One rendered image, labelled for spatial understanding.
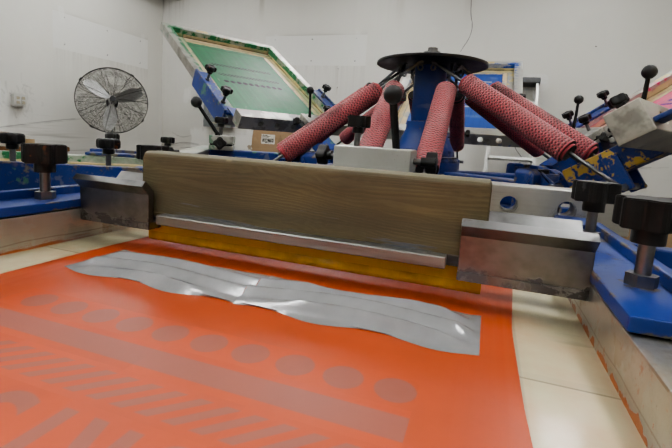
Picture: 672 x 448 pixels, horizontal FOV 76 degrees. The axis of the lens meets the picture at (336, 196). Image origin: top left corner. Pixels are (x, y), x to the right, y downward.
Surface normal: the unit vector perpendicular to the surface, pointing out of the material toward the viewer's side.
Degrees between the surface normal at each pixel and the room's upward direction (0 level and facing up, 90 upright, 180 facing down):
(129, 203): 90
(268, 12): 90
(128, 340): 0
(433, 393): 0
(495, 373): 0
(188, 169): 90
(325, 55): 90
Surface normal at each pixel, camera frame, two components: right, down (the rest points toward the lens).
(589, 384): 0.07, -0.99
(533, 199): -0.33, 0.10
